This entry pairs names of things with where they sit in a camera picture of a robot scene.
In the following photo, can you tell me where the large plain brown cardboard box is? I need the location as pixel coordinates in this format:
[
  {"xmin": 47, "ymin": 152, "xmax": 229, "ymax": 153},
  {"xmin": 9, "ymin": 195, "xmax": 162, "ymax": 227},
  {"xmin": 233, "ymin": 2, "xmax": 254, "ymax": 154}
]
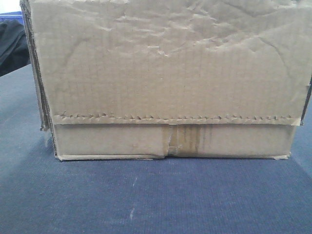
[{"xmin": 20, "ymin": 0, "xmax": 312, "ymax": 160}]

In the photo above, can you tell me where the black clothed person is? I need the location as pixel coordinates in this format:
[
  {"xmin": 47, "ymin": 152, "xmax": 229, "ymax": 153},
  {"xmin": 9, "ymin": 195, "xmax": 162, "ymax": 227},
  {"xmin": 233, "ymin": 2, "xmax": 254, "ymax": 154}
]
[{"xmin": 0, "ymin": 20, "xmax": 30, "ymax": 76}]

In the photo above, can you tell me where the blue plastic bin far left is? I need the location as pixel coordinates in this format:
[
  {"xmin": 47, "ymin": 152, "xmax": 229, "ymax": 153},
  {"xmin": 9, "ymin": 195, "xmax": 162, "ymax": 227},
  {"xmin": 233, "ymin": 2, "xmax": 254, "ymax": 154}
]
[{"xmin": 0, "ymin": 11, "xmax": 24, "ymax": 25}]

